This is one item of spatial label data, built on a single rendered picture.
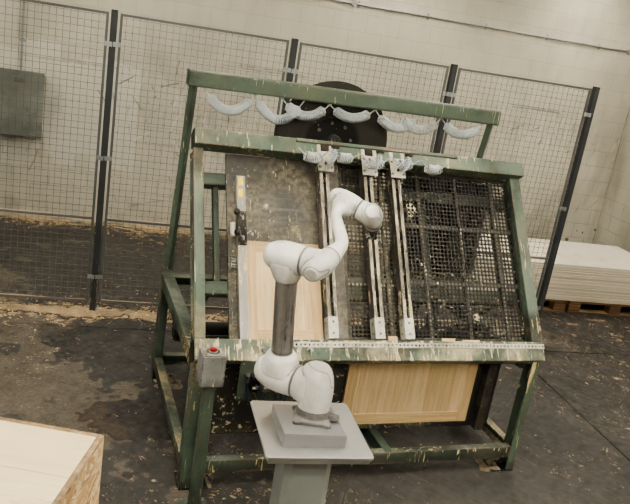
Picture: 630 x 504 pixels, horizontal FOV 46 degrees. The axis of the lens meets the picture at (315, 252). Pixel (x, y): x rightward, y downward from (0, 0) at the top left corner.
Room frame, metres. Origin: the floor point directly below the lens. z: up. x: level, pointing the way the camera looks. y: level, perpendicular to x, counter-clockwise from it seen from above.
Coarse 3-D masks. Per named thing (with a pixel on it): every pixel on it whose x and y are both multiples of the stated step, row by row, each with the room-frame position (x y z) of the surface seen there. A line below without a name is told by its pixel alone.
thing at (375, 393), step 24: (360, 384) 4.13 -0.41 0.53; (384, 384) 4.18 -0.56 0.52; (408, 384) 4.24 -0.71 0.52; (432, 384) 4.31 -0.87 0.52; (456, 384) 4.37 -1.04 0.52; (360, 408) 4.14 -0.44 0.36; (384, 408) 4.20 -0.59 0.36; (408, 408) 4.26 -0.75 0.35; (432, 408) 4.32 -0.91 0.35; (456, 408) 4.38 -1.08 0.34
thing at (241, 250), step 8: (240, 176) 4.18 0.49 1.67; (240, 200) 4.10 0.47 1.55; (240, 208) 4.07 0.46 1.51; (240, 248) 3.94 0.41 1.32; (240, 256) 3.92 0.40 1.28; (240, 264) 3.89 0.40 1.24; (240, 272) 3.87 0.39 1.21; (240, 280) 3.84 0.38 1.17; (240, 288) 3.82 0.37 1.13; (240, 296) 3.79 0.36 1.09; (240, 304) 3.77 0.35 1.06; (240, 312) 3.74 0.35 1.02; (248, 312) 3.76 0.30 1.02; (240, 320) 3.72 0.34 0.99; (248, 320) 3.73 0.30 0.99; (240, 328) 3.69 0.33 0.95; (248, 328) 3.71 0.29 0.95; (240, 336) 3.67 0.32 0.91; (248, 336) 3.69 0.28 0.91
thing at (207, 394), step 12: (204, 396) 3.36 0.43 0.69; (204, 408) 3.37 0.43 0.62; (204, 420) 3.37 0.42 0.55; (204, 432) 3.37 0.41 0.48; (204, 444) 3.37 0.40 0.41; (204, 456) 3.38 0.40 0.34; (192, 468) 3.39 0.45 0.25; (204, 468) 3.38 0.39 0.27; (192, 480) 3.36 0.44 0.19; (192, 492) 3.36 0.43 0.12
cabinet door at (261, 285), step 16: (256, 256) 3.98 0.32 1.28; (256, 272) 3.92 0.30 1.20; (256, 288) 3.87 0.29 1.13; (272, 288) 3.91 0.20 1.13; (304, 288) 3.98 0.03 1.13; (320, 288) 4.01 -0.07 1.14; (256, 304) 3.82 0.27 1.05; (272, 304) 3.86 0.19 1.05; (304, 304) 3.93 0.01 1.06; (320, 304) 3.96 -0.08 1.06; (256, 320) 3.77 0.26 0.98; (272, 320) 3.81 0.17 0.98; (304, 320) 3.88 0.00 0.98; (320, 320) 3.91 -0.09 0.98; (256, 336) 3.72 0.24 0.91; (304, 336) 3.82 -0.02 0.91; (320, 336) 3.86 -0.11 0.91
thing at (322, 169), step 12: (324, 156) 4.39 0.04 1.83; (336, 156) 4.30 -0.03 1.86; (324, 168) 4.34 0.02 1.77; (324, 180) 4.35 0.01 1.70; (324, 192) 4.34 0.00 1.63; (324, 204) 4.26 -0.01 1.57; (324, 216) 4.21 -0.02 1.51; (324, 228) 4.17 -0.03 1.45; (324, 240) 4.13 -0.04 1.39; (324, 288) 4.00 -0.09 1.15; (336, 300) 3.96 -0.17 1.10; (324, 312) 3.94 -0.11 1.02; (336, 312) 3.92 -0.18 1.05; (324, 324) 3.91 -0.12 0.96; (336, 324) 3.88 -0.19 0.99; (336, 336) 3.84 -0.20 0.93
